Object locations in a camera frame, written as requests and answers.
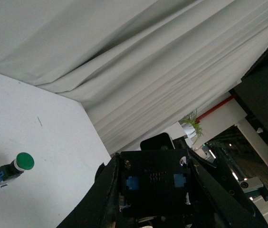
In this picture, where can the metal bracket with bolt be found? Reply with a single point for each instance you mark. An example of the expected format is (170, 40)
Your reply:
(254, 188)

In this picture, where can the red pipe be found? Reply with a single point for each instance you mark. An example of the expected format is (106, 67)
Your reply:
(198, 119)

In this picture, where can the green potted plant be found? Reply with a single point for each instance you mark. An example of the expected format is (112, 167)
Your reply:
(191, 126)

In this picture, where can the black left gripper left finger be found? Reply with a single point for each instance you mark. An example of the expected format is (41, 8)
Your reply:
(100, 206)

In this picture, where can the white pleated curtain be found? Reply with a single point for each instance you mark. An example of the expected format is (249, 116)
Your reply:
(136, 66)

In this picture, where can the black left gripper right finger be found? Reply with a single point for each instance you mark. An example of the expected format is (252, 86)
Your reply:
(217, 198)

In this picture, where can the green push button switch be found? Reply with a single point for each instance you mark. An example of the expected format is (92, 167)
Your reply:
(8, 172)

